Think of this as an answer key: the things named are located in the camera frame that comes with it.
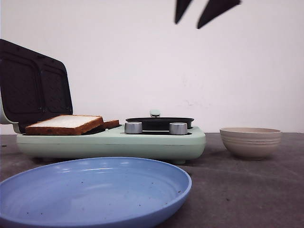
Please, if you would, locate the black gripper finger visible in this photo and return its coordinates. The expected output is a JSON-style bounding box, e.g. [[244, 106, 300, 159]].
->
[[197, 0, 241, 29], [174, 0, 192, 24]]

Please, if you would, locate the beige ribbed bowl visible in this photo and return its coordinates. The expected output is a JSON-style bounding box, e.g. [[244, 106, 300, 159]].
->
[[220, 127, 283, 160]]

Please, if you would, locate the bread slice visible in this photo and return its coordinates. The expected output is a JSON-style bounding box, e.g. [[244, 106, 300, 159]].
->
[[25, 115, 104, 135], [103, 120, 120, 129]]

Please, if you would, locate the breakfast maker hinged lid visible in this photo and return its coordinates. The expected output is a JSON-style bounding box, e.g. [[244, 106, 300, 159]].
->
[[0, 39, 73, 133]]

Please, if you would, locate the mint green breakfast maker base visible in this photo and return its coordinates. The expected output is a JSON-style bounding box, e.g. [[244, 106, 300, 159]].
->
[[16, 125, 206, 164]]

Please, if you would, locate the black round frying pan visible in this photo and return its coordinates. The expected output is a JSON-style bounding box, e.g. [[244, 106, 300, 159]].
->
[[125, 109, 194, 131]]

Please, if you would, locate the right silver control knob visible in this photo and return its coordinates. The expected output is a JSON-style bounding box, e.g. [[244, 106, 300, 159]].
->
[[169, 123, 188, 135]]

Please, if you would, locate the silver control knob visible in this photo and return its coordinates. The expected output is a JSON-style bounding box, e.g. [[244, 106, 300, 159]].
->
[[124, 122, 143, 134], [169, 123, 188, 135]]

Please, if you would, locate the left silver control knob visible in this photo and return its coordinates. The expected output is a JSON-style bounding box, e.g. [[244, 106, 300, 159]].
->
[[124, 122, 143, 134]]

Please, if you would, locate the blue round plate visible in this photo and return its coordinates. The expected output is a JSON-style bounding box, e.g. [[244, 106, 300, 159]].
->
[[0, 157, 192, 228]]

